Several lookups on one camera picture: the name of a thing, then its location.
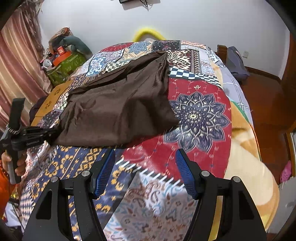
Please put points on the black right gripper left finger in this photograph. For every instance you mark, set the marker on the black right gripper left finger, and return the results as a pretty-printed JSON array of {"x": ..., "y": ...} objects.
[{"x": 50, "y": 219}]

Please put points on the dark brown cloth garment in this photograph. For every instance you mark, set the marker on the dark brown cloth garment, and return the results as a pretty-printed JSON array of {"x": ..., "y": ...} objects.
[{"x": 120, "y": 106}]

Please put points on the person's left hand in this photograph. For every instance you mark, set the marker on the person's left hand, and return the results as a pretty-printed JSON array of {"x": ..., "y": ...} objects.
[{"x": 20, "y": 169}]

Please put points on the dark purple cloth pile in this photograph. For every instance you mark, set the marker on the dark purple cloth pile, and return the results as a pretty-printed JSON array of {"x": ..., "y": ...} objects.
[{"x": 35, "y": 108}]

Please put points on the colourful patchwork bedspread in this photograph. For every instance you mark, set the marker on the colourful patchwork bedspread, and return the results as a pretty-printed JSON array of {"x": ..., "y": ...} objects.
[{"x": 145, "y": 198}]

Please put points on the cream fleece blanket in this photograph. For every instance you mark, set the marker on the cream fleece blanket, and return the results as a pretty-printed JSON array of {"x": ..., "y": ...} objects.
[{"x": 245, "y": 160}]

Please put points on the green patterned storage bag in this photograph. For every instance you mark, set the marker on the green patterned storage bag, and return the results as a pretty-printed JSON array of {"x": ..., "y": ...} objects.
[{"x": 58, "y": 75}]

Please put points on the pink striped curtain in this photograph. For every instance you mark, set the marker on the pink striped curtain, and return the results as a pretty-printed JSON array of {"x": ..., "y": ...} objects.
[{"x": 21, "y": 53}]

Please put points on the orange box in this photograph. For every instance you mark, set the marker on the orange box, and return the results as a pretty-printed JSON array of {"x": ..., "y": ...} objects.
[{"x": 62, "y": 55}]

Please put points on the dark teal plush toy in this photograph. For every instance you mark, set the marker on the dark teal plush toy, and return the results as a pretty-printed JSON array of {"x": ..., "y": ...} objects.
[{"x": 76, "y": 45}]

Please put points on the yellow curved bed headboard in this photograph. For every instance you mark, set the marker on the yellow curved bed headboard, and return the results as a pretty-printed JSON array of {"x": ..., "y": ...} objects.
[{"x": 147, "y": 32}]

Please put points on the grey blue backpack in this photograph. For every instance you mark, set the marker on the grey blue backpack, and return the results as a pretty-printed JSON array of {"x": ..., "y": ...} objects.
[{"x": 235, "y": 65}]

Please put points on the wall mounted television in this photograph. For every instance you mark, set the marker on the wall mounted television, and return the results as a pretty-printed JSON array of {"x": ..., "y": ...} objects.
[{"x": 126, "y": 1}]

